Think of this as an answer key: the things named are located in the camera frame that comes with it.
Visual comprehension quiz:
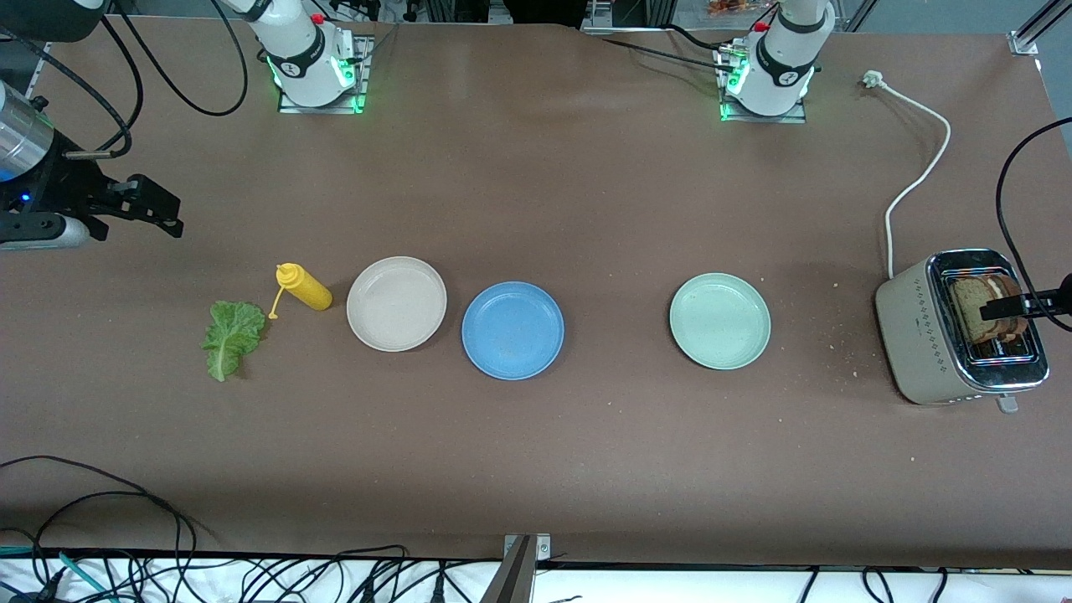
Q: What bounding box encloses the teal cable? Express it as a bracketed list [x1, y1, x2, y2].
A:
[0, 544, 114, 602]

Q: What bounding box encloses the yellow mustard squeeze bottle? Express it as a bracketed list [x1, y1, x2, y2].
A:
[268, 263, 333, 321]

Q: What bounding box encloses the beige chrome toaster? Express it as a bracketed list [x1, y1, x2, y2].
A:
[875, 249, 1050, 414]

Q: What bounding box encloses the brown bread slice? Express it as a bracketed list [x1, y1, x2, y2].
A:
[949, 276, 1006, 344]
[988, 275, 1029, 340]

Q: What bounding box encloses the metal table edge bracket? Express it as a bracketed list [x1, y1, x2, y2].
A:
[482, 533, 552, 603]

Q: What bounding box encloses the green lettuce leaf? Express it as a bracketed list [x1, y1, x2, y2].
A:
[201, 301, 268, 383]

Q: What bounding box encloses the beige round plate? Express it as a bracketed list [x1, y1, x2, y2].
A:
[346, 256, 448, 353]

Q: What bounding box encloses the white toaster power cable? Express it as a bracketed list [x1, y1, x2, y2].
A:
[863, 70, 952, 279]

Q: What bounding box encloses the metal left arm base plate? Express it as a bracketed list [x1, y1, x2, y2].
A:
[714, 46, 809, 125]

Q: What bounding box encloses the pale green round plate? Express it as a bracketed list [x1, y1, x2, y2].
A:
[669, 273, 772, 371]

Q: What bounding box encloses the thin black looping cable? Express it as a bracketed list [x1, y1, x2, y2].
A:
[0, 456, 198, 587]

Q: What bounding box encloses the blue round plate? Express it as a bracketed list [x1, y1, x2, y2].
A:
[461, 281, 565, 381]

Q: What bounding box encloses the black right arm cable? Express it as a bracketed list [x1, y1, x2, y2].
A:
[0, 0, 249, 158]

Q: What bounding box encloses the black base cable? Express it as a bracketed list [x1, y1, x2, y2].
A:
[586, 23, 734, 76]

